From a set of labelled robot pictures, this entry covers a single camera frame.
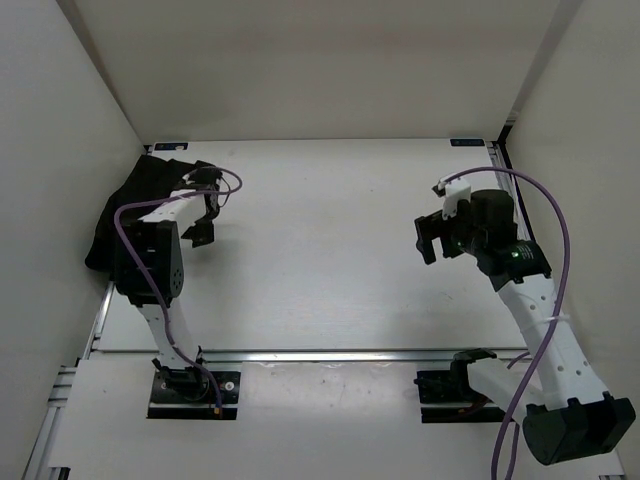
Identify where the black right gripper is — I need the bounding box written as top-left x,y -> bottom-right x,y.
413,194 -> 485,265

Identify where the black pleated skirt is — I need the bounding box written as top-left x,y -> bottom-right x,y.
83,154 -> 217,275

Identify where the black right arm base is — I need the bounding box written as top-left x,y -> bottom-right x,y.
414,348 -> 504,424

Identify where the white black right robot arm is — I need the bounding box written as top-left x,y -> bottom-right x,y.
415,184 -> 636,465

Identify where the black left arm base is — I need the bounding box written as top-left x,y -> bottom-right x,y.
147,369 -> 241,421

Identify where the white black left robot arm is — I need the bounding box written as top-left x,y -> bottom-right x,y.
114,166 -> 223,400

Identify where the blue left corner label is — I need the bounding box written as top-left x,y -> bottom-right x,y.
153,142 -> 189,151

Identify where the blue corner label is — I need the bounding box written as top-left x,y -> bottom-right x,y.
153,142 -> 189,151
450,138 -> 485,147

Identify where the blue right corner label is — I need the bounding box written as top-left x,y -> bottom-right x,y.
450,138 -> 485,147

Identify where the white front cover board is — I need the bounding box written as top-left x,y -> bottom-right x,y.
50,360 -> 497,479

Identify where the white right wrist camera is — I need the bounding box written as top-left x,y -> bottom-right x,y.
432,178 -> 471,220

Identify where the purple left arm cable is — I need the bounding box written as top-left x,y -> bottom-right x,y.
113,168 -> 244,409

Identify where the aluminium table rail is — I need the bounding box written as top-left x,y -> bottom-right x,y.
83,348 -> 525,364

